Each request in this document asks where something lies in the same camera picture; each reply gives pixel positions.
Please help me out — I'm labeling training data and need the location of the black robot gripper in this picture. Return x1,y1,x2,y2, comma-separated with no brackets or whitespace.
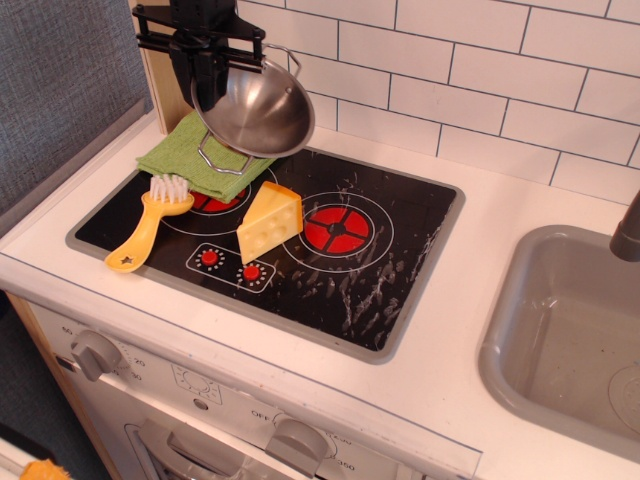
132,1,266,111

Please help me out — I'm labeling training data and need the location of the small stainless steel pan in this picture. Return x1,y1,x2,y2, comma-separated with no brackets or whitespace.
191,44,315,175

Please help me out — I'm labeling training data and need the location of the green folded towel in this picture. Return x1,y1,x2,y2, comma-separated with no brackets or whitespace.
137,112,276,203

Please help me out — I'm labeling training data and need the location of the yellow dish brush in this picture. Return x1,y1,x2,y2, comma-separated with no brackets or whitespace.
104,174,195,273

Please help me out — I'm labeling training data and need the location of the yellow toy cheese wedge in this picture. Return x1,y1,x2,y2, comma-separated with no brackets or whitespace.
236,181,303,264

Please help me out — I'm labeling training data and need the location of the black toy stovetop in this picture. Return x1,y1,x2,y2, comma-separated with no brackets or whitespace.
65,143,467,366

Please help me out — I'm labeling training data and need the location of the grey left oven knob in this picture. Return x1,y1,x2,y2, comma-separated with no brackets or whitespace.
71,330,122,382

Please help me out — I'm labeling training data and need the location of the grey oven knob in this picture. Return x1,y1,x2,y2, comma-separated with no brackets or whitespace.
265,419,329,478
71,330,122,382

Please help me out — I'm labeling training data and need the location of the grey plastic sink basin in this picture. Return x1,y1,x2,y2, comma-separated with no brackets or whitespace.
479,225,639,462

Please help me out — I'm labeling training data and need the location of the grey right oven knob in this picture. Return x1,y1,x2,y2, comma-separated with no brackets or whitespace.
265,419,329,478

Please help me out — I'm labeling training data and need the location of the orange fuzzy object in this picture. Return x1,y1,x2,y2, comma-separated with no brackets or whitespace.
19,460,71,480

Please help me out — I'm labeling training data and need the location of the grey faucet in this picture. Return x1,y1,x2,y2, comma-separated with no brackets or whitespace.
609,192,640,262

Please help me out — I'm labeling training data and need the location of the grey oven door handle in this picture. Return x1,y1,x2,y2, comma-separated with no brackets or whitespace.
138,420,263,479

